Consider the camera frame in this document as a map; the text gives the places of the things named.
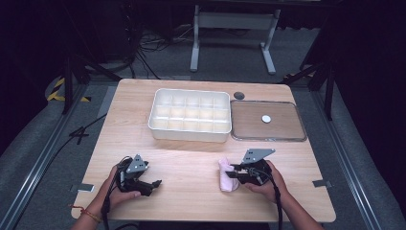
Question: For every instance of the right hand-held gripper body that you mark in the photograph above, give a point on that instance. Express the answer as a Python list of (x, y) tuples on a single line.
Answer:
[(255, 174)]

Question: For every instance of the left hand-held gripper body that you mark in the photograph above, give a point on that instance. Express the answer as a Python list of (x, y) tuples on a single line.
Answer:
[(132, 179)]

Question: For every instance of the pink sock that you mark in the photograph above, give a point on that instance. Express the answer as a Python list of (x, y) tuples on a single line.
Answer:
[(228, 185)]

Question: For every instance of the person's left hand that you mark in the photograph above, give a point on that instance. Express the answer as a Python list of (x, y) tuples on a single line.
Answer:
[(121, 196)]

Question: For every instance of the person's right hand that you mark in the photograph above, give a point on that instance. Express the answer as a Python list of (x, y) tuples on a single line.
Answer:
[(273, 188)]

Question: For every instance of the clear lid with white knob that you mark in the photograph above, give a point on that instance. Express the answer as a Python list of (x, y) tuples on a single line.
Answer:
[(252, 123)]

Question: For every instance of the white compartment storage box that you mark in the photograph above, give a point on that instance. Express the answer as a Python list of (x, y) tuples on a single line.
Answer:
[(191, 115)]

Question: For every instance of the dark round table grommet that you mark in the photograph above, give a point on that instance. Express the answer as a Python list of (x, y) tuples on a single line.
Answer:
[(238, 95)]

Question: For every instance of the black tripod stand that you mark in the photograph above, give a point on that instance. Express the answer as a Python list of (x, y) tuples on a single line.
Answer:
[(328, 92), (67, 86)]

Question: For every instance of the grey metal floor rail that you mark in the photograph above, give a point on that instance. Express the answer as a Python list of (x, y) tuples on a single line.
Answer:
[(346, 163), (40, 164)]

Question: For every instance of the grey metal table frame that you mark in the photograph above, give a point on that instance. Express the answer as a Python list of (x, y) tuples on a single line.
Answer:
[(234, 20)]

